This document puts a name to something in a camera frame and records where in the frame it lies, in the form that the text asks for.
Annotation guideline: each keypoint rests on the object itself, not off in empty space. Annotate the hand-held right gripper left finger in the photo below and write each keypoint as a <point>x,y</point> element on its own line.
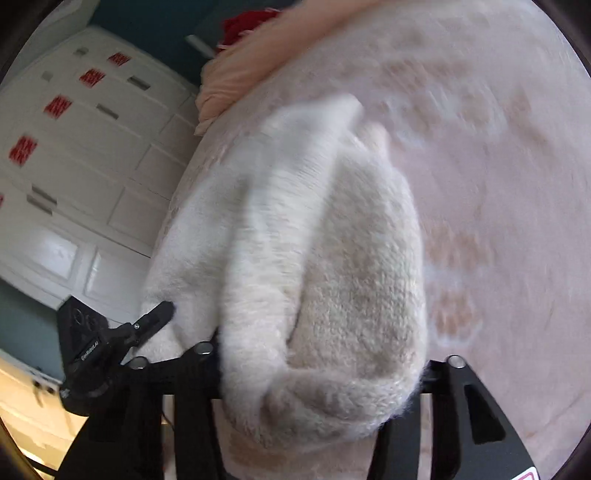
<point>194,378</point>

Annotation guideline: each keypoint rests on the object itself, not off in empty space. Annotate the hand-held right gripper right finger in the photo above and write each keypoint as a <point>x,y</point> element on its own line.
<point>443,383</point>

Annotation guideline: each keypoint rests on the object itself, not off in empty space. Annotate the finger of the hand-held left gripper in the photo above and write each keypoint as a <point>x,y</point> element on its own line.
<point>154,316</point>

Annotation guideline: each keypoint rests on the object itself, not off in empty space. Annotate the white fuzzy knit sweater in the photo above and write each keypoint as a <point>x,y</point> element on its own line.
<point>323,277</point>

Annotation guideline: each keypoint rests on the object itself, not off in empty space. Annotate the light wooden cabinet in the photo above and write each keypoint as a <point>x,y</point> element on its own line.
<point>18,401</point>

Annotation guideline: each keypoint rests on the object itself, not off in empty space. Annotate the white wardrobe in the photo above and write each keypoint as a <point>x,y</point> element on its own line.
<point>92,184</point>

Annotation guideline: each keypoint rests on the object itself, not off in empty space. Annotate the red paper sticker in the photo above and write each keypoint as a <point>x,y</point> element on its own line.
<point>57,106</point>
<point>119,58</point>
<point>22,150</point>
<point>91,77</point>

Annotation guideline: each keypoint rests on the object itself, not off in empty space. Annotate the pink floral bed blanket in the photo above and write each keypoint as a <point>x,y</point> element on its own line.
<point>485,161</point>

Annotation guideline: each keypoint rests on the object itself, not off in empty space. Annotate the pink pillow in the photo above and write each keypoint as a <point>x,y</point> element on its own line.
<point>240,74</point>

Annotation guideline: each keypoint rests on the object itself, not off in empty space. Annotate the red cloth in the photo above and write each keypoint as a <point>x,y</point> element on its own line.
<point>244,25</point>

